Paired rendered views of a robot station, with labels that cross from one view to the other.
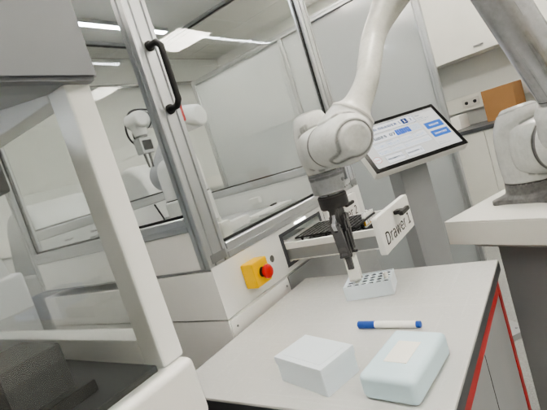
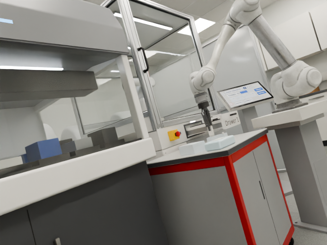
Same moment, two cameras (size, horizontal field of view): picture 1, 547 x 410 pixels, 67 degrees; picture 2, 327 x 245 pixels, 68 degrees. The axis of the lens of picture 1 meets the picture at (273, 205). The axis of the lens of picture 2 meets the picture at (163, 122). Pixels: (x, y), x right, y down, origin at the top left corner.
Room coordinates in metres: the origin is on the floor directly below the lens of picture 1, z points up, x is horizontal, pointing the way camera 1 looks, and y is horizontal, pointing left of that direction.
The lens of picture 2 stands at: (-0.61, 0.05, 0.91)
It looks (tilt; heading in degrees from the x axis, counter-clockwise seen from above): 2 degrees up; 3
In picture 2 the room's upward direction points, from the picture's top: 15 degrees counter-clockwise
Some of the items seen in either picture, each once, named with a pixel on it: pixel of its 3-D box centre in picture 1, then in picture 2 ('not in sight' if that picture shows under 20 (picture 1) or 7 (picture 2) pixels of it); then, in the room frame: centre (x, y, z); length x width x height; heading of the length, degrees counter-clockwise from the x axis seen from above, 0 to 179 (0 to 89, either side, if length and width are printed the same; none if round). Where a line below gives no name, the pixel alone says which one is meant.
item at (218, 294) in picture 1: (216, 250); (157, 138); (1.76, 0.29, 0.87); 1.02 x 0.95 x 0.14; 144
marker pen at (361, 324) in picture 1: (387, 324); not in sight; (0.83, -0.15, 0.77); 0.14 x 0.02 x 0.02; 53
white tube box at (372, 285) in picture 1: (370, 285); (217, 137); (1.06, -0.18, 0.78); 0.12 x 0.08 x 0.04; 67
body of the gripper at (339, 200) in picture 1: (335, 210); (204, 108); (1.06, -0.15, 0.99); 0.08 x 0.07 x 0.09; 156
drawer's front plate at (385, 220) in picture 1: (394, 222); (230, 119); (1.25, -0.34, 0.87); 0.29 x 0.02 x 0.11; 144
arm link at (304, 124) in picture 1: (317, 141); (197, 82); (1.05, -0.15, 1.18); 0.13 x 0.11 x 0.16; 11
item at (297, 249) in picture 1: (335, 234); (207, 126); (1.38, -0.17, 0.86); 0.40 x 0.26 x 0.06; 54
